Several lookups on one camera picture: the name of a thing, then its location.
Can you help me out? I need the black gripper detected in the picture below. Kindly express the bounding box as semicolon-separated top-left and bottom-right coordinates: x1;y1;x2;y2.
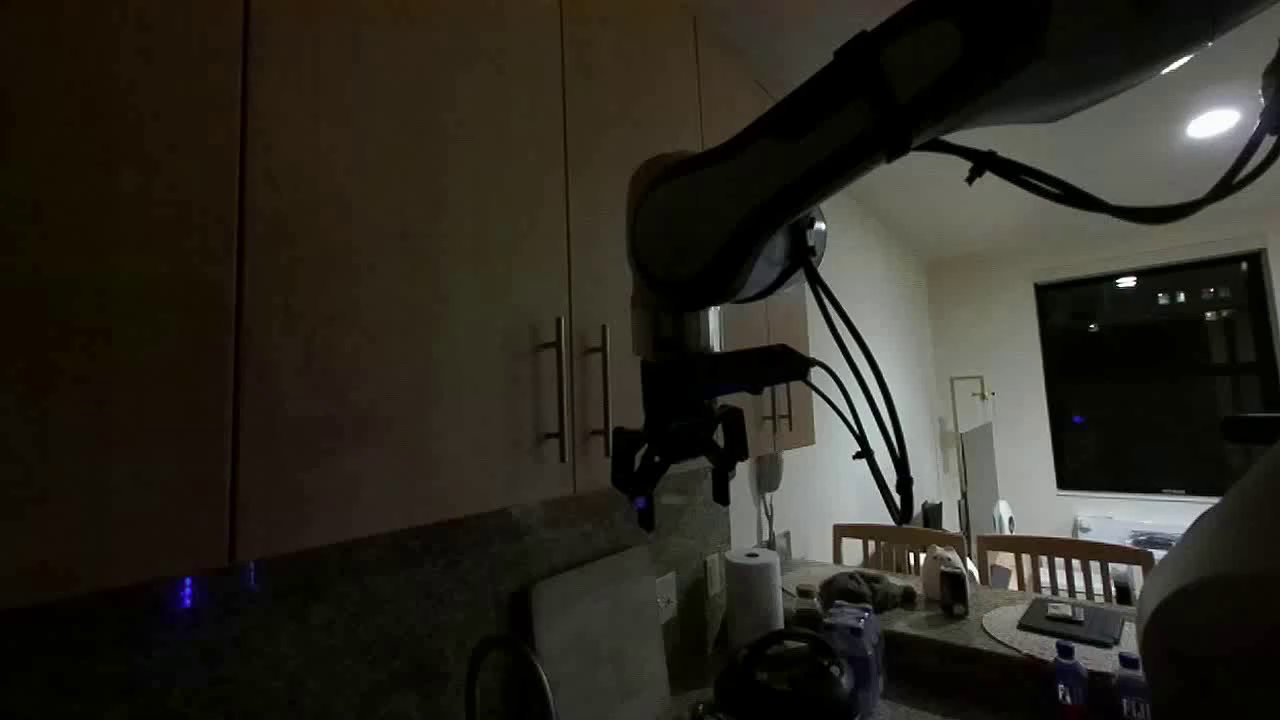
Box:
609;387;754;535

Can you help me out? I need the white paper towel roll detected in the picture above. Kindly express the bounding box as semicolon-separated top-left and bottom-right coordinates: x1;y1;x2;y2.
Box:
721;543;790;655

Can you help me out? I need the pale cutting board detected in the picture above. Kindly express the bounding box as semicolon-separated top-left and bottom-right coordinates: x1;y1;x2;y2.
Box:
523;539;675;720

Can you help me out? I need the dark lumpy countertop object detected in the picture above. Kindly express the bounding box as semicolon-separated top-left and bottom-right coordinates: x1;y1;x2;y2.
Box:
817;569;924;617

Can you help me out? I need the wooden dining chair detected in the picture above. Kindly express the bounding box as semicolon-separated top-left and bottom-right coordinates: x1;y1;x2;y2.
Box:
832;522;968;576
976;531;1156;609

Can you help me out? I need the round black kettle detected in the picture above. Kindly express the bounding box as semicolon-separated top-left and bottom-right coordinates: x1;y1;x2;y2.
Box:
712;626;863;720

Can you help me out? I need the clear plastic jug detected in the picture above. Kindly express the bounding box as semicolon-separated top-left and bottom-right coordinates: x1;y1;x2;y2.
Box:
817;596;892;711

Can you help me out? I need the thin white floor lamp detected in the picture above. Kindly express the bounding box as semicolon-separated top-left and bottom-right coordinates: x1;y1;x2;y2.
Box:
946;372;1002;535

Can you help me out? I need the curved metal faucet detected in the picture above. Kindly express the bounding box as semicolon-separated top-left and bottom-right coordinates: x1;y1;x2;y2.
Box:
460;634;559;720

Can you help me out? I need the small white appliance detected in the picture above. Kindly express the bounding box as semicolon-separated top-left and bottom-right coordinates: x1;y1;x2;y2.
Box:
922;543;982;626

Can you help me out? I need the white upright panel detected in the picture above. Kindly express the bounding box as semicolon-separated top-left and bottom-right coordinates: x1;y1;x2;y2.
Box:
956;421;1004;543

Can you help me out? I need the round beige placemat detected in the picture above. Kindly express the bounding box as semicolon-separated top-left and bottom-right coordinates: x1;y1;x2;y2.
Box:
982;593;1153;663

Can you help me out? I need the flat black tray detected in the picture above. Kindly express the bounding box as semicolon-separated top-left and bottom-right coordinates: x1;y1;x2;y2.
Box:
1017;593;1132;652

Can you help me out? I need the blue capped water bottle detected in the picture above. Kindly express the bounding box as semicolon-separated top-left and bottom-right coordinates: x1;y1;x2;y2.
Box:
1112;652;1153;720
1053;641;1093;720

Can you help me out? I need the dark window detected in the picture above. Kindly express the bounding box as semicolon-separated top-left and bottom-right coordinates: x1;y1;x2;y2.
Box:
1031;247;1280;500

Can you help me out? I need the round ceiling light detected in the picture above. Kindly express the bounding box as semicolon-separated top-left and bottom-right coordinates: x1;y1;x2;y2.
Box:
1180;101;1250;144

